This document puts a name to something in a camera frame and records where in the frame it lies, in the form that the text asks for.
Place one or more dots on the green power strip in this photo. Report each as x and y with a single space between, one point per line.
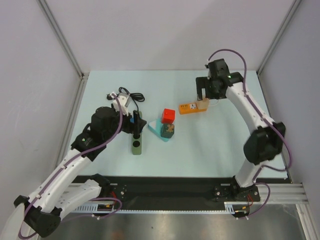
136 145

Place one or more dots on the teal triangular power socket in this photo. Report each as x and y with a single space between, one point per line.
155 127

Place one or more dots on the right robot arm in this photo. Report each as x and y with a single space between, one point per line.
266 136

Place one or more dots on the beige cube plug adapter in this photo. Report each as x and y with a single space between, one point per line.
202 105

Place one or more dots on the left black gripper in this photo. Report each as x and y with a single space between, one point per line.
136 127

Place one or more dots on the orange power strip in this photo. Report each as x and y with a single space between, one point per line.
189 108

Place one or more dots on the left aluminium frame post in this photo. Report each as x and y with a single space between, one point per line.
54 25

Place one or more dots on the white slotted cable duct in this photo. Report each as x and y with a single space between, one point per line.
103 209

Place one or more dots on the aluminium front rail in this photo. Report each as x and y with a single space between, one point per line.
283 193

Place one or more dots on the red cube plug adapter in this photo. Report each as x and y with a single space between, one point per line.
168 116

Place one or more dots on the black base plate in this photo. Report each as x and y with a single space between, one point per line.
179 193

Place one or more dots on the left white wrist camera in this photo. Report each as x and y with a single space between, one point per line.
120 102

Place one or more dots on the right aluminium frame post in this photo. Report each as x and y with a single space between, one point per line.
279 35

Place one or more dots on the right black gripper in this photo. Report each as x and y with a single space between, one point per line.
201 83

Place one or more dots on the dark green cube adapter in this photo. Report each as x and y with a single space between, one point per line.
167 130

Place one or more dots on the aluminium frame post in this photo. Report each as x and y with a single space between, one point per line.
279 35
54 25

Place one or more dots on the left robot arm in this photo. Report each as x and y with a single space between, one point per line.
45 208

